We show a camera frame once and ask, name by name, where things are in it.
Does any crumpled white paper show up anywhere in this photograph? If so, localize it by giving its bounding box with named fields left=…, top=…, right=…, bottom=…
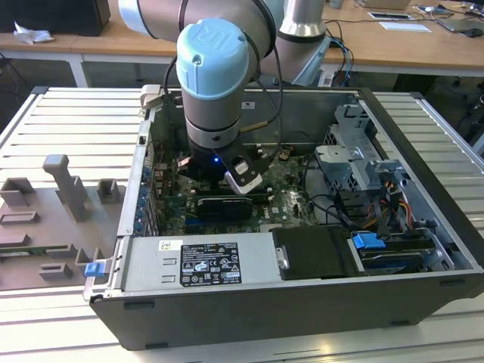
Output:
left=13, top=20, right=54, bottom=45

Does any silver drive cage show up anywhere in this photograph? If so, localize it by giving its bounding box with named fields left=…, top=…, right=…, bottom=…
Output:
left=315, top=104, right=409, bottom=192

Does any dark grey PC case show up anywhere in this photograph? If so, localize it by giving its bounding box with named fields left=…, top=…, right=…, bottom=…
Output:
left=83, top=85, right=484, bottom=351

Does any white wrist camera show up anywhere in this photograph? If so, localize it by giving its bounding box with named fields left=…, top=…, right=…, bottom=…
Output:
left=223, top=160, right=265, bottom=197

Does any green motherboard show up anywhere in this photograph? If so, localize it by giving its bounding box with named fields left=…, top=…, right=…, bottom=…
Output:
left=157, top=145, right=322, bottom=237

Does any expansion bracket panel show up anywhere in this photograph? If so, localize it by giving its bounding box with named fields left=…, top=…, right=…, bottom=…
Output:
left=134, top=139, right=162, bottom=237

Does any green RAM stick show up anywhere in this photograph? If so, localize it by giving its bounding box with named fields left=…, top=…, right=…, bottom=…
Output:
left=0, top=246, right=73, bottom=257

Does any blue disk carrier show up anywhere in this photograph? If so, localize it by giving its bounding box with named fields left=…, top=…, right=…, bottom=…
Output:
left=350, top=231, right=387, bottom=250

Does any flat tablet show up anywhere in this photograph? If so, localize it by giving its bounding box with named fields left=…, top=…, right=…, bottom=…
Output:
left=368, top=11, right=413, bottom=20

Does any white paper sheet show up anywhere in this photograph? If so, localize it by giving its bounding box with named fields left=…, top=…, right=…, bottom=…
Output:
left=377, top=20, right=432, bottom=33

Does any blue cable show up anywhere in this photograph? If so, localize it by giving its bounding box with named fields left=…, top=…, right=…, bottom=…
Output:
left=332, top=37, right=355, bottom=88

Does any black hard disk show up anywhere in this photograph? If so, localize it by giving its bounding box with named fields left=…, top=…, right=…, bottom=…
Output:
left=357, top=241, right=438, bottom=275

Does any black graphics card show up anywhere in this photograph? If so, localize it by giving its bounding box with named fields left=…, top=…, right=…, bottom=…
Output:
left=195, top=195, right=253, bottom=223

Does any black desktop computer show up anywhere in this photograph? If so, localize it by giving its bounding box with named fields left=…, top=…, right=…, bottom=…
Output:
left=0, top=0, right=110, bottom=37

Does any coloured power wire bundle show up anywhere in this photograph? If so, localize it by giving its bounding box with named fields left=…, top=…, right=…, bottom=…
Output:
left=380, top=180, right=415, bottom=232

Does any wooden desk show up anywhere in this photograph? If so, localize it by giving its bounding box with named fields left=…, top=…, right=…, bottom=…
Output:
left=0, top=0, right=484, bottom=76

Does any black plastic shroud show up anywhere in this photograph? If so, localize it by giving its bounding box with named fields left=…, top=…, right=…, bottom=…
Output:
left=271, top=225, right=366, bottom=281

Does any dark laptop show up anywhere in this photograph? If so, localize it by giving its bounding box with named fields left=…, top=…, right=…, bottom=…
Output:
left=438, top=17, right=484, bottom=37

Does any grey power supply unit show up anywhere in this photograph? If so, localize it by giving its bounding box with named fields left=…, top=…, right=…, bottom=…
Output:
left=120, top=232, right=290, bottom=292

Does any grey case handle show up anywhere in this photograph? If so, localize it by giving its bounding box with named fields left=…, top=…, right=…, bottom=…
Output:
left=139, top=83, right=163, bottom=110

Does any grey parts rack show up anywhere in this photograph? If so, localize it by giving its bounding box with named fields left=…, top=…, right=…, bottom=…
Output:
left=0, top=153, right=128, bottom=292

